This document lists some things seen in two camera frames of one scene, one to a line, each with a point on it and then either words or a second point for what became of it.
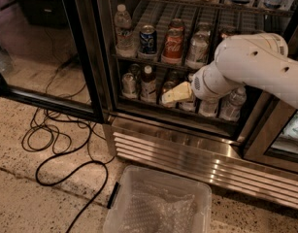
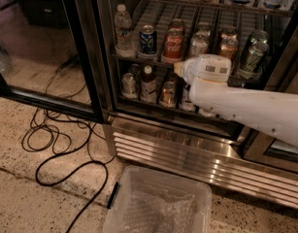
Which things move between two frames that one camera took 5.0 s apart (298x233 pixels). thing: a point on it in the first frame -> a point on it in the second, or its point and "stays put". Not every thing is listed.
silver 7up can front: [198, 49] stays put
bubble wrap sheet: [151, 210] stays put
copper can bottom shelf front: [168, 85] stays put
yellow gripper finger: [180, 93] -> [179, 68]
